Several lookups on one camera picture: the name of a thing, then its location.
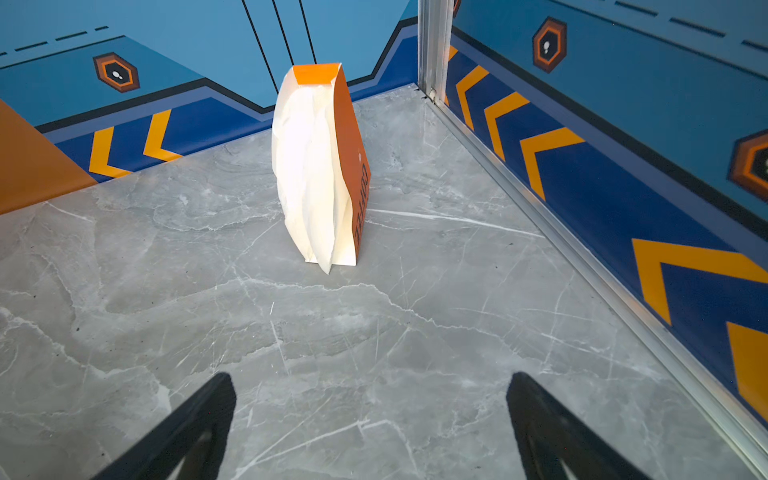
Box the orange coffee filter box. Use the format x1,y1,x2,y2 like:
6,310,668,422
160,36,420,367
278,63,372,261

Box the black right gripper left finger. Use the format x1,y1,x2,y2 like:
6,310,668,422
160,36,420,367
95,372,237,479

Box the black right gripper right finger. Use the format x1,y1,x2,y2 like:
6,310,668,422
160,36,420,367
506,372,647,479

